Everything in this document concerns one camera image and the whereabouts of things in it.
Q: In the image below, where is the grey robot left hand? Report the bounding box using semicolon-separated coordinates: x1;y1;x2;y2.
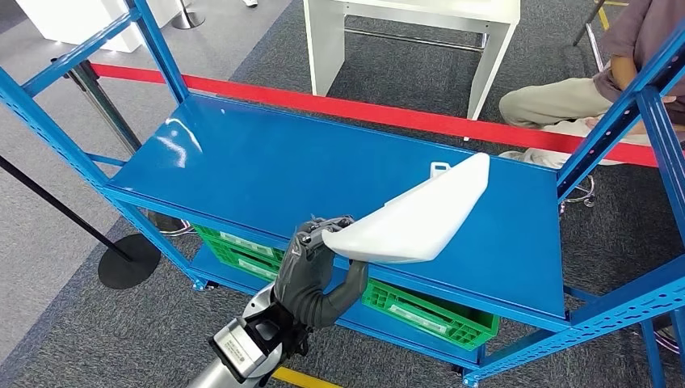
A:
272;215;370;329

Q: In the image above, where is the white plastic car part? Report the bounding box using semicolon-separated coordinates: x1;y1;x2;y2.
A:
321;152;490;264

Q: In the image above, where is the green plastic crate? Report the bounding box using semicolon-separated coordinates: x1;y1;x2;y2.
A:
362;278;500;352
205;243;283;283
191;225;286;264

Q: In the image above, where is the black stanchion pole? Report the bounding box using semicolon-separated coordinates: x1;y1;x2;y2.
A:
0;155;162;291

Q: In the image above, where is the red barrier belt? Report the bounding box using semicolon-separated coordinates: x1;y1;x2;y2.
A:
90;62;659;168

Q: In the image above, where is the white table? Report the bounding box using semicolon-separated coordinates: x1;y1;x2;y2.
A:
302;0;521;121

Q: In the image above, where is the chrome stanchion base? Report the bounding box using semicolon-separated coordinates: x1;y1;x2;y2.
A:
170;0;206;31

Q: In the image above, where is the chrome stool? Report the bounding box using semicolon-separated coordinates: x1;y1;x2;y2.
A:
559;174;596;209

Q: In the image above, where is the person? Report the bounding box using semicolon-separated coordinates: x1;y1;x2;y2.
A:
498;0;685;170

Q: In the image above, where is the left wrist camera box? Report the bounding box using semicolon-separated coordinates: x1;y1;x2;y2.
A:
208;315;283;384

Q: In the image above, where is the chrome stanchion post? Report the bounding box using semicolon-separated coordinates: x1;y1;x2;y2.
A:
50;57;195;238

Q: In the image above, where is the white pedestal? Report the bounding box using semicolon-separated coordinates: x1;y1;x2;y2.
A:
15;0;180;53

